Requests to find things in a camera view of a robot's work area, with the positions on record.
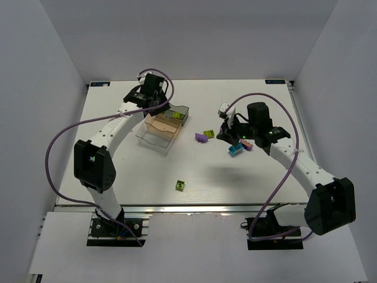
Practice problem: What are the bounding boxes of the green printed lego brick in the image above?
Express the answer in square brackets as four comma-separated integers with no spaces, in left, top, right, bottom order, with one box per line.
[203,130,215,139]

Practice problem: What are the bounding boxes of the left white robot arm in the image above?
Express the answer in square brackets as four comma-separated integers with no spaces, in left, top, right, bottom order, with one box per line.
[74,70,173,220]

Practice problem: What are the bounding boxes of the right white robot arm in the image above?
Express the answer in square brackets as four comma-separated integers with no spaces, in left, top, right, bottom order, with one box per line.
[216,102,356,235]

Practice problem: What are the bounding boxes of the blue printed lego brick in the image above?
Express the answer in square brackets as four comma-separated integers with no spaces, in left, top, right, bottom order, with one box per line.
[229,143,244,156]

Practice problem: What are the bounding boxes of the purple orange lego piece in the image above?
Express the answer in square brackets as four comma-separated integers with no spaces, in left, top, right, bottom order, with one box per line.
[240,139,253,151]

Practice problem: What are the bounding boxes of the purple arched lego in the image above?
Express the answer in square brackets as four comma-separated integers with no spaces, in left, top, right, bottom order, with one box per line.
[195,133,209,143]

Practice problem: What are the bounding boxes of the grey translucent container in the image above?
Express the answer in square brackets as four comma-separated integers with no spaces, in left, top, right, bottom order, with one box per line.
[162,104,189,126]

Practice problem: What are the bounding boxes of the clear translucent container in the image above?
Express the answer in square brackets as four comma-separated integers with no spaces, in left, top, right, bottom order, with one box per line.
[135,123,174,155]

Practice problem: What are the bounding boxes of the right corner label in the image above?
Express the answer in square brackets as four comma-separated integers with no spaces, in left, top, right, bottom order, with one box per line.
[265,79,286,84]

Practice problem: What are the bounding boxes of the corner label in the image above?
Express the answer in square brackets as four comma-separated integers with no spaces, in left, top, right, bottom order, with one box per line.
[90,81,110,87]
[265,79,286,84]

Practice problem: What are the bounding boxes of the left corner label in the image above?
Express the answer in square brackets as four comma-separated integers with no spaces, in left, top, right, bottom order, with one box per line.
[90,81,110,87]

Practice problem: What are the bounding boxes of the green square lego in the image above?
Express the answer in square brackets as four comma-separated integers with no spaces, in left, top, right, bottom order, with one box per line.
[175,180,185,192]

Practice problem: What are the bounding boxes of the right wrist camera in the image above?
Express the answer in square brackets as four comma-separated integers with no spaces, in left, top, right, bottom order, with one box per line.
[217,102,236,128]

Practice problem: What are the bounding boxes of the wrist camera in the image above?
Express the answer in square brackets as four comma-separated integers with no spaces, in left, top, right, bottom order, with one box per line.
[137,71,151,85]
[217,102,236,128]

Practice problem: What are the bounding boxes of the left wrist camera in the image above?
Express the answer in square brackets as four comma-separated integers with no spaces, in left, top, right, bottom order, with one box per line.
[137,71,151,85]

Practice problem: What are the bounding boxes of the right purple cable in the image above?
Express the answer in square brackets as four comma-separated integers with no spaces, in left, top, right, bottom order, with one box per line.
[225,93,315,242]

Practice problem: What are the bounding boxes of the aluminium table rail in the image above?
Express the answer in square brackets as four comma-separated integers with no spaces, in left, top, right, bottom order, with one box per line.
[54,203,313,215]

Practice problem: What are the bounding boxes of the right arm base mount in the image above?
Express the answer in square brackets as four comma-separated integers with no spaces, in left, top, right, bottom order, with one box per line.
[240,217,303,251]

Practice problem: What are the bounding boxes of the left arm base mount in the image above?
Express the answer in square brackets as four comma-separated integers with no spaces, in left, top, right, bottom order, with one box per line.
[87,212,149,248]

